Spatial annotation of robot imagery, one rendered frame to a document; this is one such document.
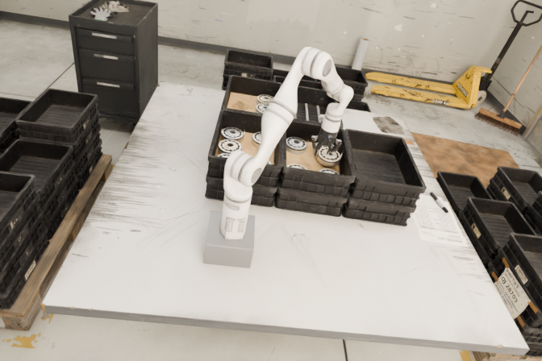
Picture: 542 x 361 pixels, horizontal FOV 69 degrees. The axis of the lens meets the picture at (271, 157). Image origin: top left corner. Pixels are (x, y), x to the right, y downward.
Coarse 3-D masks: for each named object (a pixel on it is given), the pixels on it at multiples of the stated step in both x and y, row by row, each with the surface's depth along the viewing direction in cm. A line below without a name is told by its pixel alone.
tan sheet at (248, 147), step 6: (246, 132) 192; (246, 138) 188; (240, 144) 183; (246, 144) 183; (216, 150) 176; (246, 150) 180; (252, 150) 181; (252, 156) 176; (270, 156) 179; (270, 162) 175
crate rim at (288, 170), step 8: (344, 136) 184; (344, 144) 179; (288, 168) 157; (296, 168) 157; (352, 168) 164; (312, 176) 158; (320, 176) 158; (328, 176) 158; (336, 176) 158; (344, 176) 158; (352, 176) 159
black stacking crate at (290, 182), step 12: (288, 132) 192; (300, 132) 192; (312, 132) 191; (348, 168) 166; (288, 180) 161; (300, 180) 161; (312, 180) 161; (324, 180) 161; (312, 192) 164; (324, 192) 164; (336, 192) 164
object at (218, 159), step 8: (232, 112) 186; (240, 112) 187; (216, 128) 172; (216, 136) 167; (280, 144) 170; (280, 152) 165; (208, 160) 156; (216, 160) 155; (224, 160) 155; (280, 160) 160; (264, 168) 157; (272, 168) 157; (280, 168) 157
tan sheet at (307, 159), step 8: (288, 152) 184; (304, 152) 186; (312, 152) 187; (288, 160) 178; (296, 160) 180; (304, 160) 181; (312, 160) 182; (312, 168) 176; (320, 168) 178; (328, 168) 179; (336, 168) 180
